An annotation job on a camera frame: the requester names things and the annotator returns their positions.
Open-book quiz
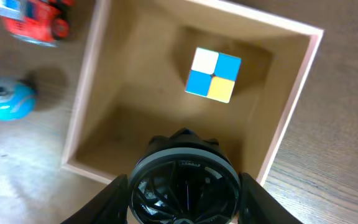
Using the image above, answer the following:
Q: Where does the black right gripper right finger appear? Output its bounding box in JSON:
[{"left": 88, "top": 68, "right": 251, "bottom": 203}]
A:
[{"left": 238, "top": 173, "right": 302, "bottom": 224}]

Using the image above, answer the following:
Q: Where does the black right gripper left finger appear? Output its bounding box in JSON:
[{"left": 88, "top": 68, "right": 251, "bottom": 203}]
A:
[{"left": 62, "top": 174, "right": 129, "bottom": 224}]

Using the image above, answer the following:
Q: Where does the blue toy ball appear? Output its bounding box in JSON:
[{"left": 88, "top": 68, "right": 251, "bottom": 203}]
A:
[{"left": 0, "top": 77, "right": 37, "bottom": 121}]

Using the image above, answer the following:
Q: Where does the pink cardboard box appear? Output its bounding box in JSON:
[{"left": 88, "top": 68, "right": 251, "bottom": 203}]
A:
[{"left": 62, "top": 1, "right": 324, "bottom": 184}]

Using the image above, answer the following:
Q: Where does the red toy fire truck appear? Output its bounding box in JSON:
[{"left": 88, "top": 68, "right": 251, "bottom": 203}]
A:
[{"left": 0, "top": 0, "right": 74, "bottom": 47}]

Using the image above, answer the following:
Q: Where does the multicoloured puzzle cube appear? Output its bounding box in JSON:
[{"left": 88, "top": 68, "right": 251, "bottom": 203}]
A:
[{"left": 185, "top": 47, "right": 242, "bottom": 103}]

